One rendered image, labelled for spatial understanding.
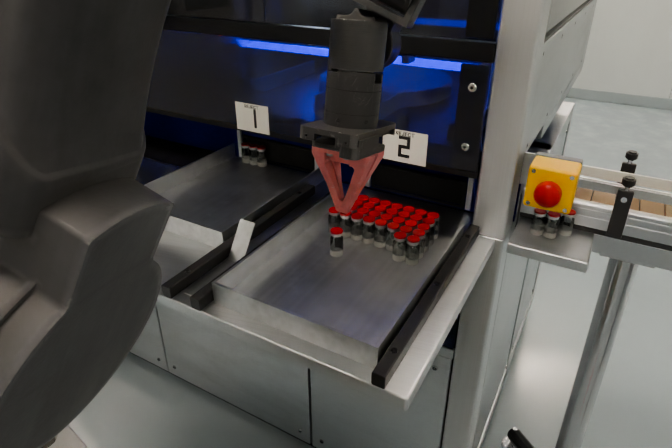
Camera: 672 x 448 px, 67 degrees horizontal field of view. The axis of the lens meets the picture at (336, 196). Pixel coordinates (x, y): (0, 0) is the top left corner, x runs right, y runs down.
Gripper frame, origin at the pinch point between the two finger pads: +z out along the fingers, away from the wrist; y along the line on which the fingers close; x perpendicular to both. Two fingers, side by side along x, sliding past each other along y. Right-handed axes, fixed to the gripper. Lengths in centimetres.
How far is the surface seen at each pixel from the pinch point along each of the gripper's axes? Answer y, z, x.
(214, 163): 39, 14, 54
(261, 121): 36, 1, 39
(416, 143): 36.0, -0.4, 4.9
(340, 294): 11.8, 18.5, 5.1
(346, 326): 6.2, 19.4, 1.0
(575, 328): 152, 85, -30
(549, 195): 33.1, 3.0, -18.2
